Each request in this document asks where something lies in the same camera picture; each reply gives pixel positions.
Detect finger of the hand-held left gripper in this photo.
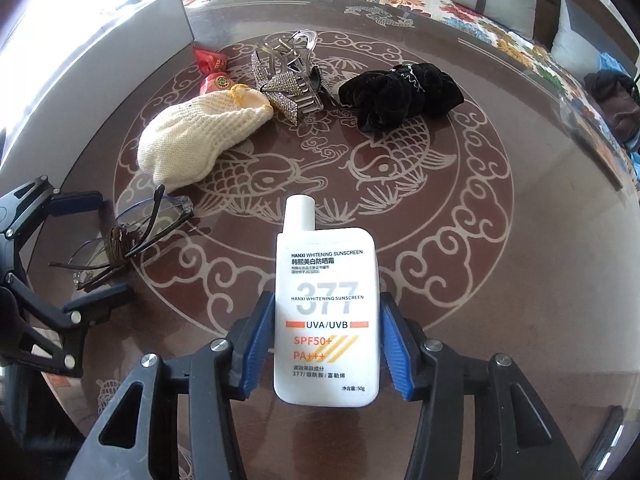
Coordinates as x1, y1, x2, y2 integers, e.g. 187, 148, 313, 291
0, 280, 135, 378
0, 175, 106, 242

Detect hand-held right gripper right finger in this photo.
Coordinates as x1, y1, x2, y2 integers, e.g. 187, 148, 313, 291
378, 291, 586, 480

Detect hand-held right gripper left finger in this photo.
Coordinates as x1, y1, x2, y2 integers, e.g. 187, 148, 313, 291
80, 290, 277, 480

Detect white sunscreen bottle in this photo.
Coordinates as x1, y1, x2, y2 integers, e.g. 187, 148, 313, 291
273, 195, 380, 407

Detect rimless eyeglasses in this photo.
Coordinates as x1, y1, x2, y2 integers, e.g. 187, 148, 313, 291
49, 185, 195, 292

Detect cream knitted pouch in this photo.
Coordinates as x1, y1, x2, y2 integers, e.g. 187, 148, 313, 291
136, 83, 273, 190

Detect grey storage box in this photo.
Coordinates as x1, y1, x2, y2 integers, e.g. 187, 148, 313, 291
0, 0, 196, 176

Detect red wrapped candy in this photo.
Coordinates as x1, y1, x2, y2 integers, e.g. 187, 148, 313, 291
192, 46, 236, 96

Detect sparkly bow hair clip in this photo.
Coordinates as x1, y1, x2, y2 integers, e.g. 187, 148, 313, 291
251, 50, 311, 126

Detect black velvet scrunchie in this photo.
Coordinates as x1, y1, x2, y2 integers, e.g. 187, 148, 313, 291
338, 62, 465, 133

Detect clear hair claw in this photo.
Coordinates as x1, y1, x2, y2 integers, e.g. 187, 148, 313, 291
270, 30, 321, 78

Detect floral sofa blanket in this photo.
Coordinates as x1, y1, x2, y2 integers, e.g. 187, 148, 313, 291
180, 0, 640, 186

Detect blue cloth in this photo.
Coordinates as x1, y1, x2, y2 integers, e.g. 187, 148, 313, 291
597, 52, 627, 79

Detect brown hair tie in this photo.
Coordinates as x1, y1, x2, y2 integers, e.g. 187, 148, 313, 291
109, 224, 135, 265

